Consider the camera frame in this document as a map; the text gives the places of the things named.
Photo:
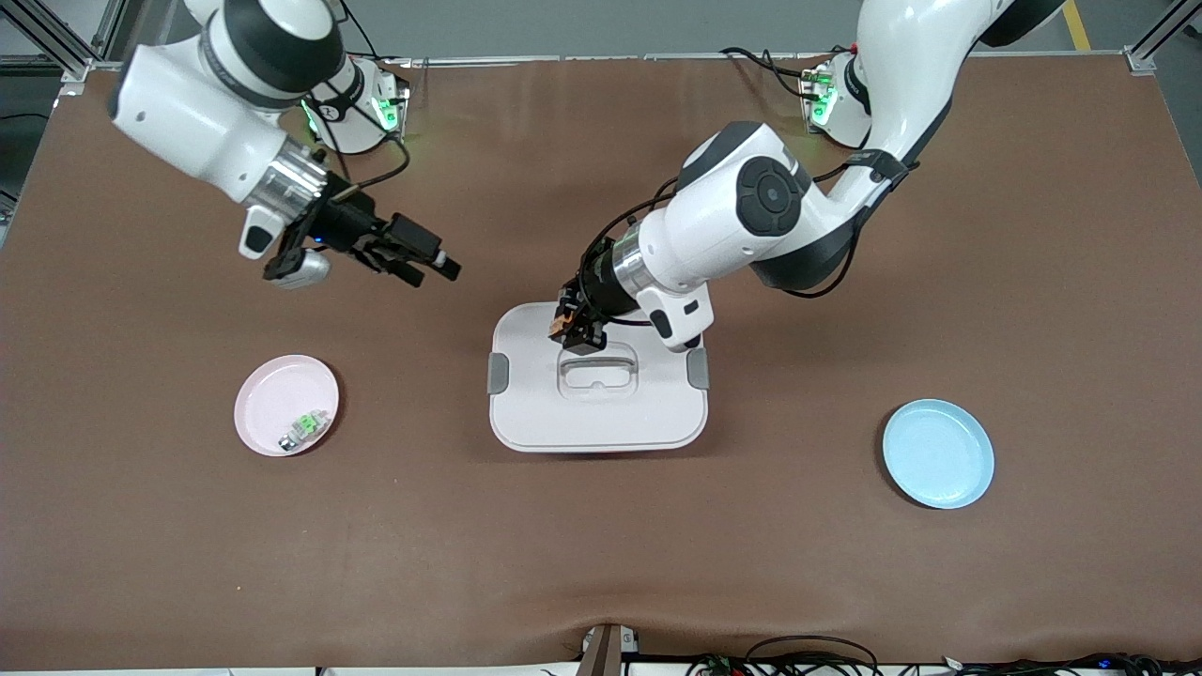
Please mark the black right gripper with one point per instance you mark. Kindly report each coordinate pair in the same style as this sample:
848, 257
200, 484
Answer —
349, 224

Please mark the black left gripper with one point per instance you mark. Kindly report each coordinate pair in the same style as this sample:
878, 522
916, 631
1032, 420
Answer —
593, 293

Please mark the orange and black switch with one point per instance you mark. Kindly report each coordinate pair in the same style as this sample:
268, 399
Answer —
562, 326

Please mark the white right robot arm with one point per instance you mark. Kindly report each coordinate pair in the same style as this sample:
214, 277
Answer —
188, 103

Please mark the white lidded storage box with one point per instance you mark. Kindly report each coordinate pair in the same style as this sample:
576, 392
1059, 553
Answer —
601, 413

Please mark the pink round plate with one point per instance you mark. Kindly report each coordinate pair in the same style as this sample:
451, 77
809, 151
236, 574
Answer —
277, 394

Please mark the brown table mat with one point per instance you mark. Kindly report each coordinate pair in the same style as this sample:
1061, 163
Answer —
601, 545

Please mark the light blue round plate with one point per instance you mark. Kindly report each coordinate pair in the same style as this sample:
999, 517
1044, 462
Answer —
939, 455

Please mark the green and silver switch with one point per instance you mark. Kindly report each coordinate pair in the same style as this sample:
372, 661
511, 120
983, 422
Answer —
304, 430

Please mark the silver table edge rail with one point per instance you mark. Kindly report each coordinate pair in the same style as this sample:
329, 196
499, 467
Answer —
563, 60

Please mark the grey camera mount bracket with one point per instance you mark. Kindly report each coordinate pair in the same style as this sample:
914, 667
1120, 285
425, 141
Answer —
606, 652

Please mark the aluminium frame post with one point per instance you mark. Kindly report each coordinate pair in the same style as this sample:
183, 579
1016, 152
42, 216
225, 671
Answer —
1160, 38
56, 38

